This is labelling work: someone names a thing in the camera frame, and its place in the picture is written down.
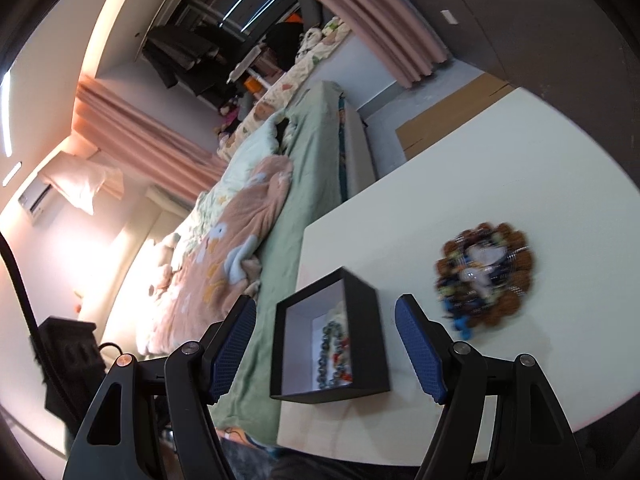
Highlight white air conditioner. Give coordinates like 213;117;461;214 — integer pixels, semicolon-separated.
17;180;53;222

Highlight blue cartoon bed sheet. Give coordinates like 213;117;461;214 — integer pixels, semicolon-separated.
220;426;254;445

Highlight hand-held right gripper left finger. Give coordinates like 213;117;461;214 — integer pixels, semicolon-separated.
62;294;258;480

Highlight black jewelry box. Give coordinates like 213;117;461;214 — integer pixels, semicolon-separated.
270;266;391;405

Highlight grey bed frame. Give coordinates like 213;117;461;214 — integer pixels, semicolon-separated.
339;94;377;197

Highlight white floral cushion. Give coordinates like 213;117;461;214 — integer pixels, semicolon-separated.
300;16;351;63

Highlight hanging dark clothes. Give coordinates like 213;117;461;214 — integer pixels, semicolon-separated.
142;22;251;98

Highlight grey-green bead bracelet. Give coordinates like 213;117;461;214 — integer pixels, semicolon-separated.
315;324;346;391

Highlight bed with green sheet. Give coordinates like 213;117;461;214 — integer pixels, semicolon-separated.
207;80;351;446

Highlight white pendant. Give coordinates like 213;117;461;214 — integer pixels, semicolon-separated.
459;244;507;296

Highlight pink curtain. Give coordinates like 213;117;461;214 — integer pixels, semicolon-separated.
72;74;231;201
265;0;451;90

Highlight white side table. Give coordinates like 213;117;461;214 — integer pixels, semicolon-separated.
276;85;640;466

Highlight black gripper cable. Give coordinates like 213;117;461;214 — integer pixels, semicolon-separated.
0;232;42;361

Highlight pile of plush toys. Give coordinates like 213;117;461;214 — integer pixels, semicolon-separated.
215;95;242;142

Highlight black bag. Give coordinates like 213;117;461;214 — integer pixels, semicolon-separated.
265;20;307;72

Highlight pink cloth cover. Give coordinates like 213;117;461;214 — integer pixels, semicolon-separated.
40;152;124;216

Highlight floral window seat mattress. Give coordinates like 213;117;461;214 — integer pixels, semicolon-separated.
215;17;351;161

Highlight white desk lamp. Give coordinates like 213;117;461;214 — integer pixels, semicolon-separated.
227;45;266;91

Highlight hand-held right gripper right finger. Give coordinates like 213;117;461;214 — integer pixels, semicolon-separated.
394;294;586;480

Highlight flat cardboard sheet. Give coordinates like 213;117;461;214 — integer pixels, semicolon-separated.
395;72;518;161

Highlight red bead bracelet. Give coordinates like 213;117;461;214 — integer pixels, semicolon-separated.
332;337;354;383

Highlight dark blue bead bracelet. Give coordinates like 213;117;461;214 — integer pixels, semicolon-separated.
439;259;501;341

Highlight pink duck print blanket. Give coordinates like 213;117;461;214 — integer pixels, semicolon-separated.
135;155;293;356

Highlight ceiling light strip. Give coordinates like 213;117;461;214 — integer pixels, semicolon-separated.
2;70;14;157

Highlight brown wooden bead bracelet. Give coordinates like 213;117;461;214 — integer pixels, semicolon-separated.
434;221;535;333

